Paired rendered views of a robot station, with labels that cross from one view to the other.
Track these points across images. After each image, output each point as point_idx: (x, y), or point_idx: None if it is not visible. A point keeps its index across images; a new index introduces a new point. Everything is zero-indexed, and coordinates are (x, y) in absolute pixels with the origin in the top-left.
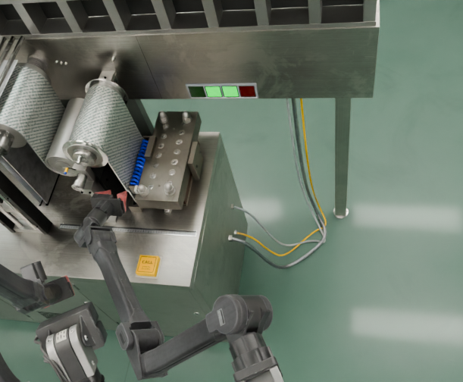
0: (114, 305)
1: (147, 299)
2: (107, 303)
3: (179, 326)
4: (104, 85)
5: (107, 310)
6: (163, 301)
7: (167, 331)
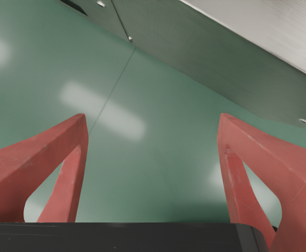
0: (157, 36)
1: (255, 78)
2: (146, 28)
3: (227, 91)
4: None
5: (133, 29)
6: (284, 96)
7: (193, 77)
